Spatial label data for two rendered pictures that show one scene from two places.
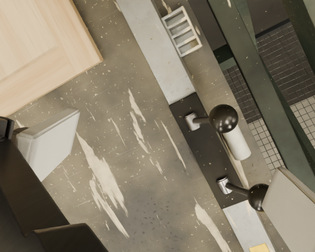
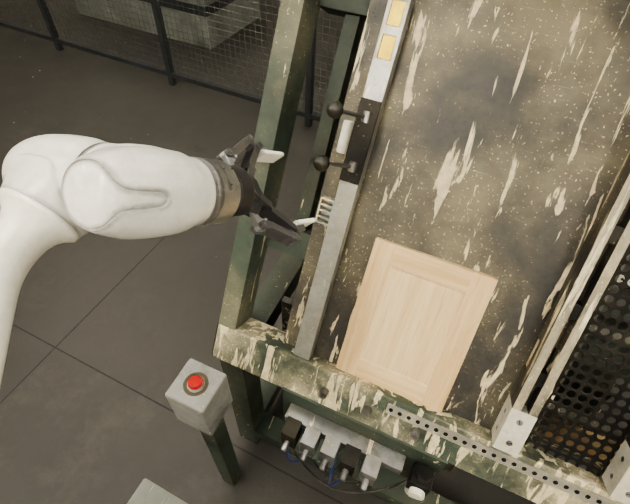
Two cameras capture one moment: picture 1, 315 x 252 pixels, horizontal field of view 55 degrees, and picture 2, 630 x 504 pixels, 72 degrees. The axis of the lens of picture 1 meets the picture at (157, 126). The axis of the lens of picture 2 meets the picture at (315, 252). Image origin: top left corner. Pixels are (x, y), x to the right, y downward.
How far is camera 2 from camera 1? 69 cm
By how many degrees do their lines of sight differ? 40
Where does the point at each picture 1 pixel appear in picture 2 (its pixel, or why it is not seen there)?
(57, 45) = (390, 267)
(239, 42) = (312, 178)
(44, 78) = (415, 261)
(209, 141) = (353, 148)
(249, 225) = (376, 77)
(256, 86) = (322, 148)
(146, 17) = (332, 233)
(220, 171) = (361, 126)
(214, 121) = (322, 166)
